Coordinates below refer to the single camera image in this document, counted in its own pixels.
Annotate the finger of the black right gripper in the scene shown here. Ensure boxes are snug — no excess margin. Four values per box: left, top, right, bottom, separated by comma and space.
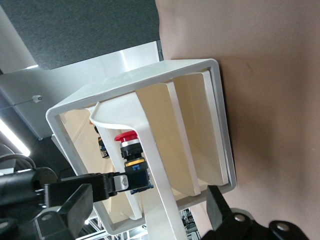
44, 173, 131, 208

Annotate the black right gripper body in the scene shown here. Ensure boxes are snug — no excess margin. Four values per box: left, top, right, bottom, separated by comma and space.
0, 169, 45, 208

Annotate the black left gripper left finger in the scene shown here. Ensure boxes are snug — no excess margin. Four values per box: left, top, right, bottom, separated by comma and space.
0, 183, 94, 240

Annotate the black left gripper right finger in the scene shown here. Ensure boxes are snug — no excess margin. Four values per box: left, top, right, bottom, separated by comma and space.
206, 185, 313, 240

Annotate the red mushroom push button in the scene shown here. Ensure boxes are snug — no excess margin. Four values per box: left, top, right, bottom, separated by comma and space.
114, 130, 154, 195

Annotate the ceiling strip light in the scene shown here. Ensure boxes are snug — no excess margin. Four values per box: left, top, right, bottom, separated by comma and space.
0, 117, 31, 156

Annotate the brown table mat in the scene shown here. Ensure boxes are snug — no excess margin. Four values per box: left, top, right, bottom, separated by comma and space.
154, 0, 320, 240

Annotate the white divided plastic bin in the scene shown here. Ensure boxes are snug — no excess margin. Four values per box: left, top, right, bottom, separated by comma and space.
45, 58, 238, 236

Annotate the aluminium profile frame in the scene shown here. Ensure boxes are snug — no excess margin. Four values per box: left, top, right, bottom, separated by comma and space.
84, 207, 201, 240

